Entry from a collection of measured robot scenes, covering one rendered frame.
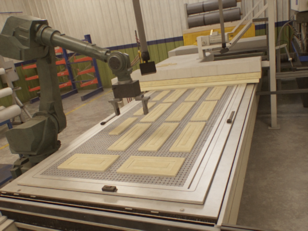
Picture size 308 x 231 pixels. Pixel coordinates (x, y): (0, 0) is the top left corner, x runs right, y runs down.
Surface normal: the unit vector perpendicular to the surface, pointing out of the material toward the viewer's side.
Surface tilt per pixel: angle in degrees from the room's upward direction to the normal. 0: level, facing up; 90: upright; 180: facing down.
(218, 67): 90
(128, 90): 90
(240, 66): 90
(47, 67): 90
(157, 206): 0
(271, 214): 0
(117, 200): 0
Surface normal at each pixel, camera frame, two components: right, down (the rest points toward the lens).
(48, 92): -0.34, 0.21
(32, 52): 0.91, 0.35
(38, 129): 0.92, -0.02
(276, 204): -0.16, -0.93
